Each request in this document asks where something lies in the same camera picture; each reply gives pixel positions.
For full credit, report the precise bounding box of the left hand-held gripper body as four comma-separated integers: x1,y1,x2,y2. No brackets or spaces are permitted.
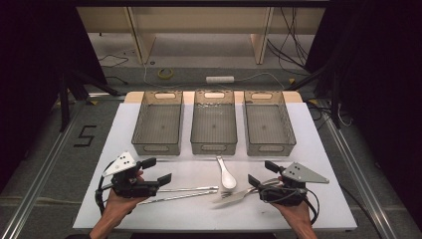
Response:
102,151,160,199

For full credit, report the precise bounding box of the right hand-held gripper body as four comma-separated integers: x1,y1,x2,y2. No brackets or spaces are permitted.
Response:
258,161,330,207

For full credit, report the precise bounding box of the metal chopstick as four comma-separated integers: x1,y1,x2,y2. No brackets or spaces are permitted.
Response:
157,185,220,194
137,189,220,206

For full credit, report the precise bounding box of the white ceramic spoon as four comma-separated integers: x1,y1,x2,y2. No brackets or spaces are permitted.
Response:
216,155,238,190

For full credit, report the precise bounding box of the transparent grey plastic bin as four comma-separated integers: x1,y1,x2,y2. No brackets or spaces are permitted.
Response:
130,90,184,156
243,90,298,157
190,89,239,156

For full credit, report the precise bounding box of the person's right hand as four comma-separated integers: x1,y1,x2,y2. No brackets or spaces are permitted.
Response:
270,198,315,230

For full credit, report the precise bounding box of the person's left hand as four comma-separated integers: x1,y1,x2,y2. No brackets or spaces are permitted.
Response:
101,189,147,227

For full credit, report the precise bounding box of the black metal stand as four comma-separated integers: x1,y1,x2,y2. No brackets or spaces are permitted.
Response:
285,63,343,129
59,69,121,132

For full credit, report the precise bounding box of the yellow tape roll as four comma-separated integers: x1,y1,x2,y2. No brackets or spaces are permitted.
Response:
157,68,174,81

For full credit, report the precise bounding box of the white power strip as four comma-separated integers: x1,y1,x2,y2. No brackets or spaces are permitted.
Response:
205,76,235,85

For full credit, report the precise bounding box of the black curtain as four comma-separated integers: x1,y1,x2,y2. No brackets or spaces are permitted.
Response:
0,0,107,190
305,0,422,228

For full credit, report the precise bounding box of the beige wooden shelf unit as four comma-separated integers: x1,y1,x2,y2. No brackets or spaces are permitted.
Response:
77,6,326,66

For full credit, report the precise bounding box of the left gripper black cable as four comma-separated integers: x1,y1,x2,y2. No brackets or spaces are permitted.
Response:
95,158,116,215

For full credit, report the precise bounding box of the aluminium floor rail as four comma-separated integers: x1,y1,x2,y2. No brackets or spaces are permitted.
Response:
0,99,88,239
317,109,399,239

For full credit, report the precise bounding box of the white floor cable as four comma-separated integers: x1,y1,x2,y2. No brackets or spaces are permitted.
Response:
142,61,287,91

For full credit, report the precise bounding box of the thin black floor cable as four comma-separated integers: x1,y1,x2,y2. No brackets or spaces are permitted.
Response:
98,53,129,68

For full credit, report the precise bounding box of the bundle of black cables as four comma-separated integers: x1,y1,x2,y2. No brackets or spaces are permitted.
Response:
267,6,312,77

